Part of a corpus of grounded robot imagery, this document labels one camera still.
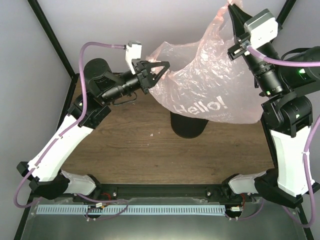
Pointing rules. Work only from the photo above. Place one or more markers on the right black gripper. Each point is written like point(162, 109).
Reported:
point(239, 18)

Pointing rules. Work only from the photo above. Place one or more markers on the black frame post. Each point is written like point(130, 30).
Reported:
point(46, 26)
point(284, 13)

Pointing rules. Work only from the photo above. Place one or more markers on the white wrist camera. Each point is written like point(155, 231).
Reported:
point(262, 28)
point(133, 51)

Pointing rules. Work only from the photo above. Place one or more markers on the black mesh trash bin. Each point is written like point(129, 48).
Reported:
point(187, 127)

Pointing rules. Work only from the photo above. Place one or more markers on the black left frame post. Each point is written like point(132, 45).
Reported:
point(46, 26)

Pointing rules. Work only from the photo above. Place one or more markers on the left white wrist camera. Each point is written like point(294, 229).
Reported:
point(133, 51)

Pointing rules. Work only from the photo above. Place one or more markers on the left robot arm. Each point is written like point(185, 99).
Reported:
point(103, 88)

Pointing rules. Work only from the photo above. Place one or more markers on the pink plastic trash bag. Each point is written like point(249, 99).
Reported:
point(202, 82)

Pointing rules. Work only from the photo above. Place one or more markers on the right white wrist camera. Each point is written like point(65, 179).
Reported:
point(262, 28)

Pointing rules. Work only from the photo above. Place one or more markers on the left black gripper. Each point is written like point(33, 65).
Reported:
point(145, 76)

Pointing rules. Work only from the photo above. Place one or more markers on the black right frame post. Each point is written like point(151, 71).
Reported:
point(284, 13)

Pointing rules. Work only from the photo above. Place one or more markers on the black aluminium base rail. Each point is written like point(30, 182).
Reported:
point(210, 192)

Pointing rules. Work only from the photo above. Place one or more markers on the light blue slotted cable duct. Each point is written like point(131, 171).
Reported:
point(202, 210)

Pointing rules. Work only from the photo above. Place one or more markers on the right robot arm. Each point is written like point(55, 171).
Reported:
point(287, 115)

